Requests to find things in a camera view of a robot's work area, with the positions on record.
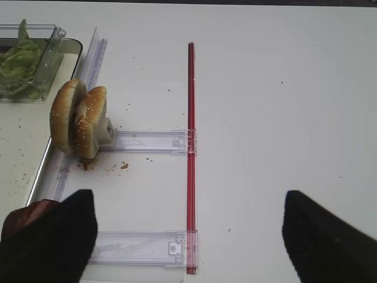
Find sesame bun top front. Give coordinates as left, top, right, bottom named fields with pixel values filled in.
left=49, top=79, right=87, bottom=154

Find sesame bun top rear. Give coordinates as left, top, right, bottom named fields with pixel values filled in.
left=74, top=86, right=107, bottom=159

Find green lettuce in container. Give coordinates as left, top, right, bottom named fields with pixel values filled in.
left=1, top=19, right=43, bottom=100

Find brown meat patties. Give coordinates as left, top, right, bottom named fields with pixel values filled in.
left=1, top=199, right=59, bottom=240

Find clear acrylic near rail right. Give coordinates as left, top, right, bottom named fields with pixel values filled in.
left=90, top=231, right=197, bottom=268

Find clear acrylic cross rail right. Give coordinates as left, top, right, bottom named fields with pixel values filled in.
left=100, top=130, right=197, bottom=154

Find sesame bun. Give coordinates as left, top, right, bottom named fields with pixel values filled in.
left=49, top=79, right=87, bottom=154
left=74, top=86, right=107, bottom=159

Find white metal tray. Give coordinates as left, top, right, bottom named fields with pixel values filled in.
left=1, top=39, right=83, bottom=213

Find red rail right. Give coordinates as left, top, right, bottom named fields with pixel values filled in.
left=186, top=42, right=197, bottom=275

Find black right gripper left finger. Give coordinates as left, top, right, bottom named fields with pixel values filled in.
left=1, top=189, right=98, bottom=282

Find clear plastic ingredient container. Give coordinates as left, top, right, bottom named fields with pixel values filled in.
left=1, top=19, right=66, bottom=102

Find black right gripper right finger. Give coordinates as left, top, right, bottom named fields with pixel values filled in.
left=282, top=190, right=376, bottom=282

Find white bun holder stand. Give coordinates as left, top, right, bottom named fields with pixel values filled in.
left=94, top=117, right=117, bottom=148

